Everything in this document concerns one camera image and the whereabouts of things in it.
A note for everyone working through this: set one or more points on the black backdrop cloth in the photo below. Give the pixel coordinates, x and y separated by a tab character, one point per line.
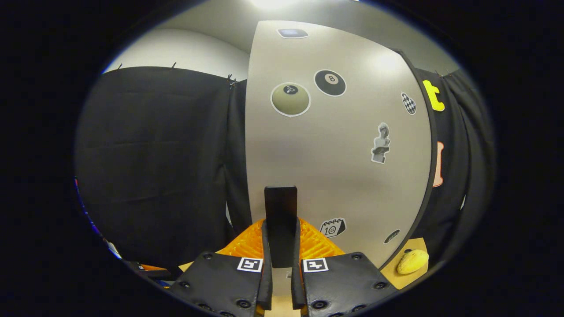
154	167

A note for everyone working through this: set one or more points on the yellow plush toy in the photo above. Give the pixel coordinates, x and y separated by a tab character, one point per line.
412	261

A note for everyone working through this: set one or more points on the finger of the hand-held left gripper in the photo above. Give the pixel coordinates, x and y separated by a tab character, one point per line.
152	269

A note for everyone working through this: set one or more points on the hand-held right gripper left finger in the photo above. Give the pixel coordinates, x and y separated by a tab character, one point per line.
267	286

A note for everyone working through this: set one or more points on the grey cabinet door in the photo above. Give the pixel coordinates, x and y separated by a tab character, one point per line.
330	167

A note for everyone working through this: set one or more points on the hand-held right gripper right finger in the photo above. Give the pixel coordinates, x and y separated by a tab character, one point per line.
297	286

